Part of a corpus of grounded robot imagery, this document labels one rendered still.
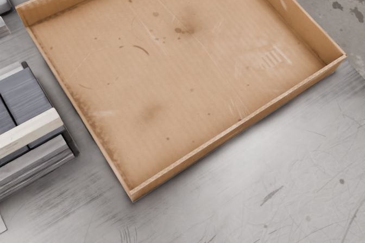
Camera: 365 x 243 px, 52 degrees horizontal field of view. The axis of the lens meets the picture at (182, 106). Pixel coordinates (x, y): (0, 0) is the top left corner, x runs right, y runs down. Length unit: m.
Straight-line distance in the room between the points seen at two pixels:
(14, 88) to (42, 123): 0.08
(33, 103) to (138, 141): 0.12
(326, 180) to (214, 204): 0.13
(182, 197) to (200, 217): 0.03
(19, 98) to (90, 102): 0.08
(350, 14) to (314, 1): 0.16
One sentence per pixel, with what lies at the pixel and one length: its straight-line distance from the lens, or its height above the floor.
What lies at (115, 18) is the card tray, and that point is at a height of 0.83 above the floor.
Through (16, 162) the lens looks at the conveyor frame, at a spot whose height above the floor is 0.88.
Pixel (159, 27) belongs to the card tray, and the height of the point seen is 0.83.
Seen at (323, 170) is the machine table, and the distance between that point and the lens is 0.46.
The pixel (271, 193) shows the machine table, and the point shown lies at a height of 0.83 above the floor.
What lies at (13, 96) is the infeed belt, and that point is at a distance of 0.41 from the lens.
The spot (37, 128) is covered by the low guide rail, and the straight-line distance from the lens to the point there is 0.35.
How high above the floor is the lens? 1.23
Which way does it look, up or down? 65 degrees down
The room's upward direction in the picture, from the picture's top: 12 degrees clockwise
